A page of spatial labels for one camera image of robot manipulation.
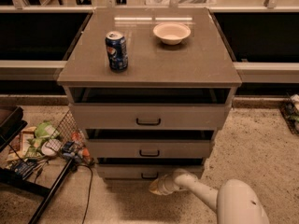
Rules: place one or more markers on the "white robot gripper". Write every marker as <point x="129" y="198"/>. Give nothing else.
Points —
<point x="163" y="184"/>

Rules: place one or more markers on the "grey drawer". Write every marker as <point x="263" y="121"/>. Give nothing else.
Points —
<point x="150" y="108"/>
<point x="145" y="168"/>
<point x="106" y="143"/>

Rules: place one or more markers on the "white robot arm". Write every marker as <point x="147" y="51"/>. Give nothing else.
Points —
<point x="235" y="202"/>

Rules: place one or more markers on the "grey drawer cabinet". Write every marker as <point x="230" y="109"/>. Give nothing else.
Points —
<point x="198" y="61"/>

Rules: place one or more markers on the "green snack bag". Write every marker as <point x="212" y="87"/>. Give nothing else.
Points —
<point x="46" y="130"/>

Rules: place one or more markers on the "blue snack packet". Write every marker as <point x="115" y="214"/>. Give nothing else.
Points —
<point x="23" y="169"/>

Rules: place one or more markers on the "blue Pepsi can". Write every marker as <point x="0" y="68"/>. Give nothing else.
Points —
<point x="116" y="51"/>

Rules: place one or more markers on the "white paper bowl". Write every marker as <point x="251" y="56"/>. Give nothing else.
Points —
<point x="171" y="33"/>

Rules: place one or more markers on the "black wire basket left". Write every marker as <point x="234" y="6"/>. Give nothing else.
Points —
<point x="69" y="142"/>

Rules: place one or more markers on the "black wire basket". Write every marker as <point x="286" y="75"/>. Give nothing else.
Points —
<point x="290" y="112"/>
<point x="69" y="142"/>

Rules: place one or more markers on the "black wire basket right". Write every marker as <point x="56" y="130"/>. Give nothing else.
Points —
<point x="290" y="112"/>

